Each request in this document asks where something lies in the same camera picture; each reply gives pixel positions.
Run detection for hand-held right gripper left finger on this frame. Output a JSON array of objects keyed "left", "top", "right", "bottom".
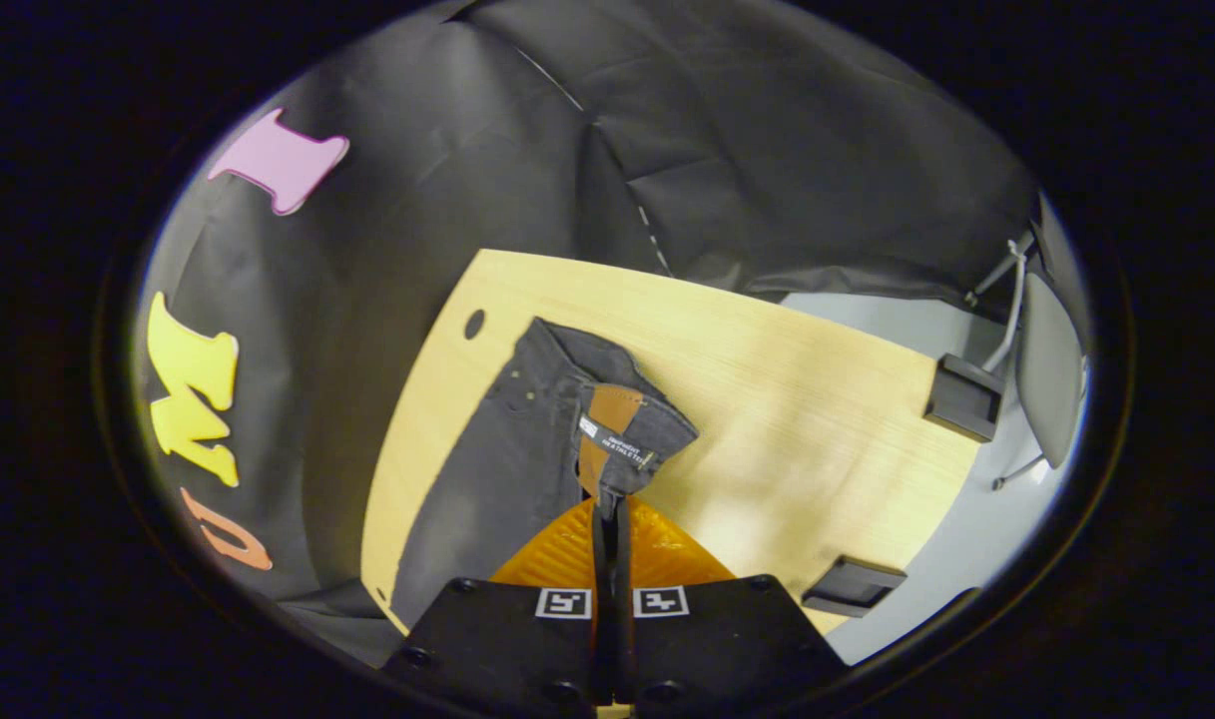
[{"left": 382, "top": 494, "right": 614, "bottom": 707}]

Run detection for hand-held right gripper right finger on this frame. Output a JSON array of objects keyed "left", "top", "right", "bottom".
[{"left": 614, "top": 493, "right": 850, "bottom": 708}]

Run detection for dark grey jeans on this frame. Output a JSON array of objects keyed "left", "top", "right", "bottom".
[{"left": 389, "top": 318, "right": 700, "bottom": 630}]

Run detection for black block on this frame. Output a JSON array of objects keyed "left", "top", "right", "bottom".
[
  {"left": 802, "top": 556, "right": 909, "bottom": 618},
  {"left": 923, "top": 354, "right": 1005, "bottom": 443}
]

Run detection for grey chair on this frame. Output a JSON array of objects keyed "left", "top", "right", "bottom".
[{"left": 966, "top": 195, "right": 1092, "bottom": 492}]

